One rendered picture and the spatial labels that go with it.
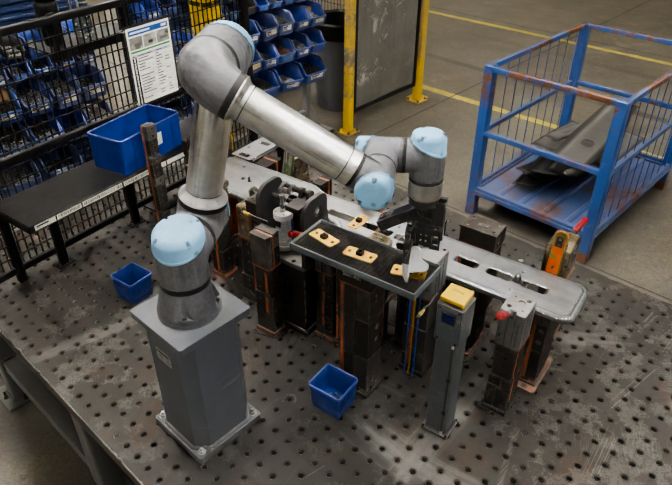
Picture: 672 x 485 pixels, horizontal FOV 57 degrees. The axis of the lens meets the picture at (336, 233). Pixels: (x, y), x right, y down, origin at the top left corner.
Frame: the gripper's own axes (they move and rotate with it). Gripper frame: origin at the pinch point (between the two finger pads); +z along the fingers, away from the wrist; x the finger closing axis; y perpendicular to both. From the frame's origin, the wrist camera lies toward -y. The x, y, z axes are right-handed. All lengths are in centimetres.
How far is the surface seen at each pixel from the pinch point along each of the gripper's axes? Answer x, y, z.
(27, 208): 7, -127, 15
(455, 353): -7.2, 14.5, 17.3
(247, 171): 59, -75, 18
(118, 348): -10, -88, 48
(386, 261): 2.6, -6.4, 2.0
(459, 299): -5.7, 13.5, 2.0
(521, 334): 5.4, 28.6, 17.6
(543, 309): 17.1, 32.9, 17.6
